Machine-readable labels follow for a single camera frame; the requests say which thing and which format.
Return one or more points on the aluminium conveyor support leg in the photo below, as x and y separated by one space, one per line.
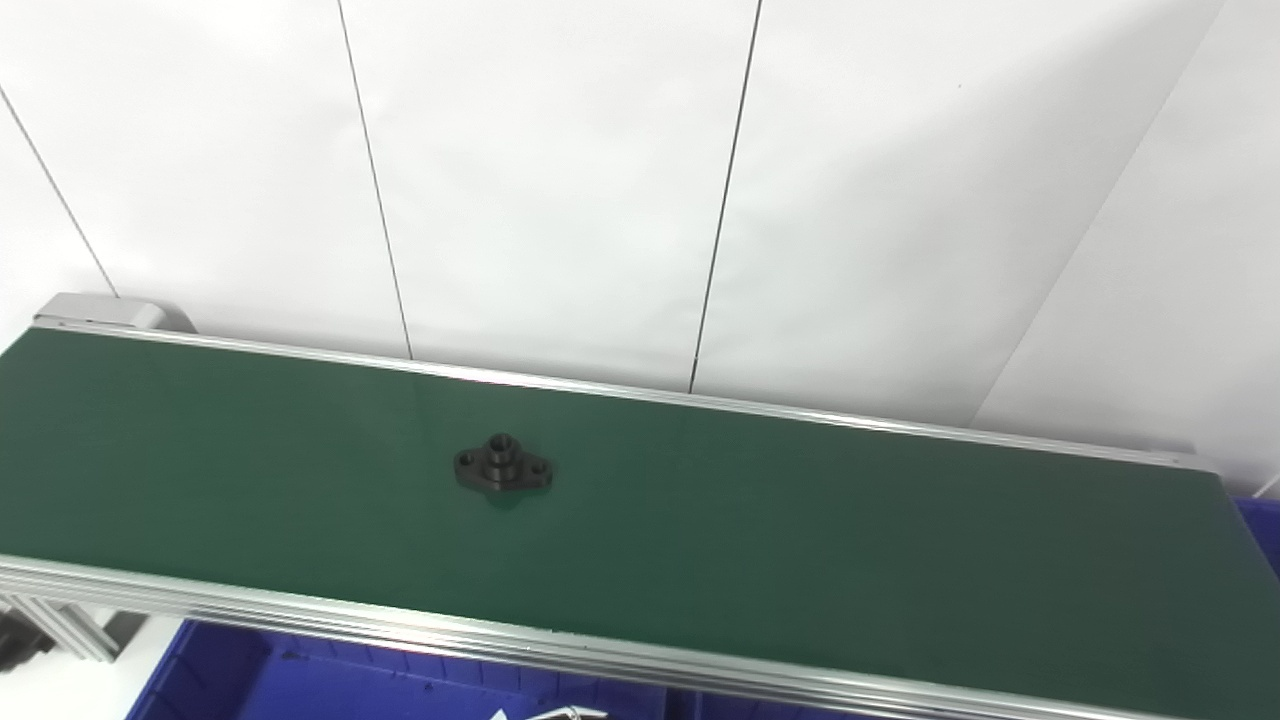
70 625

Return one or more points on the green conveyor belt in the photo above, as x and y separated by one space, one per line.
750 530

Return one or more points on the grey conveyor motor housing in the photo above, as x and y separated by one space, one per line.
100 310

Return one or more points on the black flanged metal part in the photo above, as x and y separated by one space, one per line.
500 468

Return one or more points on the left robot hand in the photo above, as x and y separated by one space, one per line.
560 713

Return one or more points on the aluminium conveyor side rail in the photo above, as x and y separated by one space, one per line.
400 625
620 390

